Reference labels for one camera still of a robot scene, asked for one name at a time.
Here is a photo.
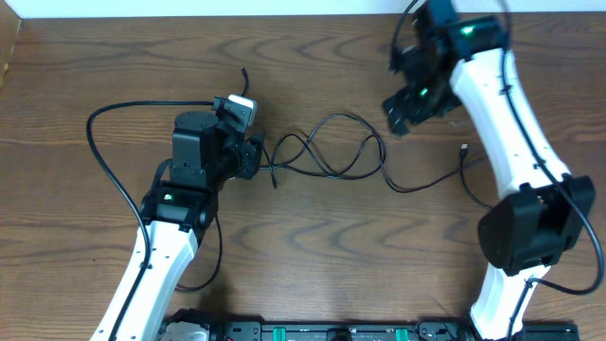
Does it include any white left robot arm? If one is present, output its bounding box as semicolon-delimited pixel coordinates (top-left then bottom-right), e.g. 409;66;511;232
92;94;264;340

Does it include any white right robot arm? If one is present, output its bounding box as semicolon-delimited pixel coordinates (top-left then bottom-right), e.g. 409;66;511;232
383;0;597;340

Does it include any black left camera cable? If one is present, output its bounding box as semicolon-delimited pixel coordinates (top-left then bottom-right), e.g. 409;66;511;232
85;99;217;341

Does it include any black camera cable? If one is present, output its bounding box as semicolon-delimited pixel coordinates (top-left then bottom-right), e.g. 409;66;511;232
85;99;217;341
390;0;606;341

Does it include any black right camera cable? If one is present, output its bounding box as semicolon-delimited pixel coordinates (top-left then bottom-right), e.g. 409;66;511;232
390;0;606;341

